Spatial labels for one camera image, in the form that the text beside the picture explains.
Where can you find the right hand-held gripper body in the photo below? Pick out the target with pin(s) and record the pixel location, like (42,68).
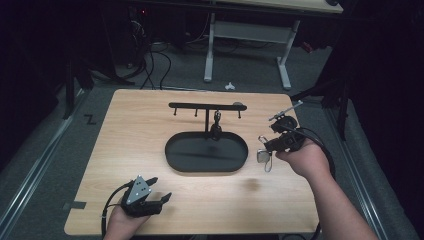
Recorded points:
(290,138)

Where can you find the person's right hand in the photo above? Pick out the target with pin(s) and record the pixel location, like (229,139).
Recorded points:
(305,160)

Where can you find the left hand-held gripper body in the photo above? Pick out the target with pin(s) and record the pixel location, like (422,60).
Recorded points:
(136,196)

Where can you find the silver key fob with carabiner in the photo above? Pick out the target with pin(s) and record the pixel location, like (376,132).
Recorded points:
(263,156)

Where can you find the black tape strip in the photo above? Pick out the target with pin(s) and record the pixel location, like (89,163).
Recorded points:
(75,205)

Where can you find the white desk frame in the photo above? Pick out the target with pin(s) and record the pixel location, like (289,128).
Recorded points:
(248,31)

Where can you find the black car key fob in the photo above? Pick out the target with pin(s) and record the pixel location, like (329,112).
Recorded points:
(216,128)

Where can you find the small white floor object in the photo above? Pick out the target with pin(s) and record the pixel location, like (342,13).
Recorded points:
(229,86)

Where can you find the person's left hand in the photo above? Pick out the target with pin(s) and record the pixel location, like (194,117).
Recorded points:
(123,225)

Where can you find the metal floor rail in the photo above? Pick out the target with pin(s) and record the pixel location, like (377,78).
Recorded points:
(356,166)
(36,166)

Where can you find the black key rack with tray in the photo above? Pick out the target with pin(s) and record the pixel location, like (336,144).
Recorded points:
(206,153)

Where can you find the black metal stand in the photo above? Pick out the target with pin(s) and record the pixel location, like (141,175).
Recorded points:
(69,93)
(343,110)

